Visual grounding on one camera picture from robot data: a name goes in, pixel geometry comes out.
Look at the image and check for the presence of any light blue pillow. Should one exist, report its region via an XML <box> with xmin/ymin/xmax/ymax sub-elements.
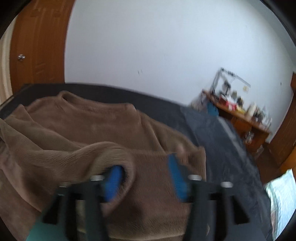
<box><xmin>264</xmin><ymin>169</ymin><xmax>296</xmax><ymax>241</ymax></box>

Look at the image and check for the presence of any black desk lamp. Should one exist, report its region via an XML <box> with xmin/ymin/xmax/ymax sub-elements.
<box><xmin>212</xmin><ymin>67</ymin><xmax>252</xmax><ymax>96</ymax></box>

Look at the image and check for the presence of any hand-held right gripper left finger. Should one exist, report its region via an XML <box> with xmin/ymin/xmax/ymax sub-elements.
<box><xmin>26</xmin><ymin>166</ymin><xmax>125</xmax><ymax>241</ymax></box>

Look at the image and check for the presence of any white kettle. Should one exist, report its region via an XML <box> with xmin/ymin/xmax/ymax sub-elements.
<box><xmin>247</xmin><ymin>103</ymin><xmax>258</xmax><ymax>116</ymax></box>

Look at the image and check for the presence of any cream curtain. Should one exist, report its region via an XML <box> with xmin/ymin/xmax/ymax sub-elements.
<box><xmin>0</xmin><ymin>19</ymin><xmax>18</xmax><ymax>106</ymax></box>

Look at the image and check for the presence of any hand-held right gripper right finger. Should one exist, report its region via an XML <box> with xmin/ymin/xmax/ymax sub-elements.
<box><xmin>167</xmin><ymin>153</ymin><xmax>250</xmax><ymax>241</ymax></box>

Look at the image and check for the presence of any brown fleece sweater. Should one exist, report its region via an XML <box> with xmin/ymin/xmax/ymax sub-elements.
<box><xmin>0</xmin><ymin>90</ymin><xmax>207</xmax><ymax>241</ymax></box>

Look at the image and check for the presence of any red box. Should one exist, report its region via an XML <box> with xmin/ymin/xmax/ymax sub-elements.
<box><xmin>220</xmin><ymin>97</ymin><xmax>238</xmax><ymax>110</ymax></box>

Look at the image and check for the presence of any plastic bag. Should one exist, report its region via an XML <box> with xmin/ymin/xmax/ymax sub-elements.
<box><xmin>191</xmin><ymin>97</ymin><xmax>219</xmax><ymax>117</ymax></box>

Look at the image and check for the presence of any wooden door with round knob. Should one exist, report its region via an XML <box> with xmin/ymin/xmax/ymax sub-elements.
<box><xmin>10</xmin><ymin>0</ymin><xmax>75</xmax><ymax>98</ymax></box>

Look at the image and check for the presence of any dark bed cover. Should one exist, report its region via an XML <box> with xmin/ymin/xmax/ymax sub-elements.
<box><xmin>0</xmin><ymin>82</ymin><xmax>274</xmax><ymax>241</ymax></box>

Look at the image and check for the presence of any wooden desk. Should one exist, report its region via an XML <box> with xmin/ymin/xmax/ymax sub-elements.
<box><xmin>202</xmin><ymin>89</ymin><xmax>271</xmax><ymax>154</ymax></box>

